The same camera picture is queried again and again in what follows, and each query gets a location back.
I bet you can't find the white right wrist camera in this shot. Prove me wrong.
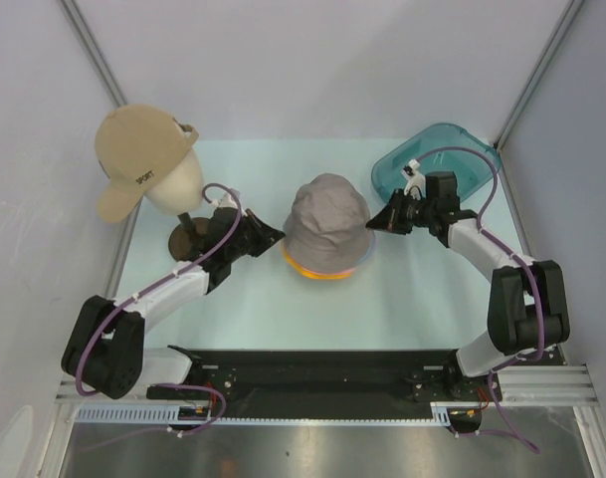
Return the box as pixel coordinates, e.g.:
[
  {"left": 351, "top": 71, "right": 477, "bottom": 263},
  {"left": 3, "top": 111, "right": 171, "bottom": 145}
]
[{"left": 402, "top": 159, "right": 425, "bottom": 200}]

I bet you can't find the aluminium frame rail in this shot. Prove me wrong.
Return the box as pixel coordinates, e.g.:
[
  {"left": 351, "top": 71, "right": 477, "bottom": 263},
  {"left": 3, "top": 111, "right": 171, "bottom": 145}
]
[{"left": 55, "top": 365, "right": 598, "bottom": 406}]

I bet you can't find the white slotted cable duct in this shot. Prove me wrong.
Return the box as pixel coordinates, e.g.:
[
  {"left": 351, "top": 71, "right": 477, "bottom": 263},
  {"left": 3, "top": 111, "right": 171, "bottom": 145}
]
[{"left": 76, "top": 402, "right": 482, "bottom": 428}]

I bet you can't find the aluminium corner rail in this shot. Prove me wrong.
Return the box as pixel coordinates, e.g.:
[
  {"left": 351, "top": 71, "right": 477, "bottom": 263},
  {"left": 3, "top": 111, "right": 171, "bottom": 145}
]
[
  {"left": 496, "top": 0, "right": 588, "bottom": 145},
  {"left": 57, "top": 0, "right": 127, "bottom": 108}
]

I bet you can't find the aluminium corner rail right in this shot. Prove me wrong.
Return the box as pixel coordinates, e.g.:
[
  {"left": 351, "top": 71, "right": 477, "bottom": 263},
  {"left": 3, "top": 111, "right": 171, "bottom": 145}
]
[{"left": 496, "top": 0, "right": 588, "bottom": 145}]

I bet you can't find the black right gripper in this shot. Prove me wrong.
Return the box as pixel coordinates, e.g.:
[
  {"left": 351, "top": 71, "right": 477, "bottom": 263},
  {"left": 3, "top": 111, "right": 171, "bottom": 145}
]
[{"left": 367, "top": 189, "right": 435, "bottom": 236}]

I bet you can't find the yellow bucket hat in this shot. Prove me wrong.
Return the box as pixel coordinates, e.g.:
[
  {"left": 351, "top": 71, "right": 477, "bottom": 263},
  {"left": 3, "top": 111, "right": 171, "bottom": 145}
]
[{"left": 282, "top": 247, "right": 338, "bottom": 281}]

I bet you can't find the teal plastic bin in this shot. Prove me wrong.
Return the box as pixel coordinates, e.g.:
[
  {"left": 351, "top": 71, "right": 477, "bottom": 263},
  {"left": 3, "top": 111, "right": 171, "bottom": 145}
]
[{"left": 371, "top": 122, "right": 502, "bottom": 202}]

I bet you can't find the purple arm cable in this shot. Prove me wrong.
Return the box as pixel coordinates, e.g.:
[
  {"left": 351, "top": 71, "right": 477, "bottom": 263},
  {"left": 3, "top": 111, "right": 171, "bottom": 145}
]
[
  {"left": 416, "top": 145, "right": 546, "bottom": 454},
  {"left": 74, "top": 183, "right": 244, "bottom": 396}
]

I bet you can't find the tan baseball cap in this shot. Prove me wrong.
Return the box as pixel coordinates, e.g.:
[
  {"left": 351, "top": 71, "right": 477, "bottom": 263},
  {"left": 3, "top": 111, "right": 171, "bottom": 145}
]
[{"left": 95, "top": 105, "right": 199, "bottom": 223}]

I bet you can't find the grey hat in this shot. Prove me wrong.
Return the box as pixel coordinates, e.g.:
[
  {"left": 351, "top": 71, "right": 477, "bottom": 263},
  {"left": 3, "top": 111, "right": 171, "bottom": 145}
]
[{"left": 284, "top": 173, "right": 372, "bottom": 273}]

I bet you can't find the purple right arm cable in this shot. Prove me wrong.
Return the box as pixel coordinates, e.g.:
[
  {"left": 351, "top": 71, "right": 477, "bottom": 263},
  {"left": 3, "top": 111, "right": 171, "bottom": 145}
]
[{"left": 416, "top": 145, "right": 546, "bottom": 454}]

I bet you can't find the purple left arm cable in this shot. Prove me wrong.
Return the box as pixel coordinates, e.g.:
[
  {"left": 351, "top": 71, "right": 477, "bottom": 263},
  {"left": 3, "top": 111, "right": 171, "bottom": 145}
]
[{"left": 74, "top": 183, "right": 244, "bottom": 396}]

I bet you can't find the teal hat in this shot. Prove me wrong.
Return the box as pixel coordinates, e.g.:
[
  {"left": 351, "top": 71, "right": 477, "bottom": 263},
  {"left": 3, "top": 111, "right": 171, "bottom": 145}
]
[{"left": 356, "top": 232, "right": 376, "bottom": 266}]

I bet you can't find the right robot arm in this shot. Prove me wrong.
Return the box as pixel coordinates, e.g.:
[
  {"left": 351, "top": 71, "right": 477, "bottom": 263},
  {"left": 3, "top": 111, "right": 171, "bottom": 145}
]
[{"left": 366, "top": 171, "right": 570, "bottom": 399}]

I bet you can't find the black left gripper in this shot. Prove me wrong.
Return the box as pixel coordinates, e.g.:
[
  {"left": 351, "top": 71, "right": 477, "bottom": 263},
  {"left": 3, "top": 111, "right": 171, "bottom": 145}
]
[{"left": 226, "top": 209, "right": 284, "bottom": 261}]

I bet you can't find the aluminium corner rail left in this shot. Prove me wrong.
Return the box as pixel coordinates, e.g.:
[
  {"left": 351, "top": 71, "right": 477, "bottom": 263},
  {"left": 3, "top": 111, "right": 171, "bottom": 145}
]
[{"left": 57, "top": 0, "right": 127, "bottom": 108}]

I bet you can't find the cream mannequin head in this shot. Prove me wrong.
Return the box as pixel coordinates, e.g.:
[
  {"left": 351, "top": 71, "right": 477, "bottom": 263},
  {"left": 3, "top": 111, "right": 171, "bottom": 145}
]
[{"left": 145, "top": 150, "right": 204, "bottom": 216}]

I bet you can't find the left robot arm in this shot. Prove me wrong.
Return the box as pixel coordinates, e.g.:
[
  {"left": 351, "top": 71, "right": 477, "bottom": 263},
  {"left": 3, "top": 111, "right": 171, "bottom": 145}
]
[{"left": 61, "top": 207, "right": 286, "bottom": 399}]

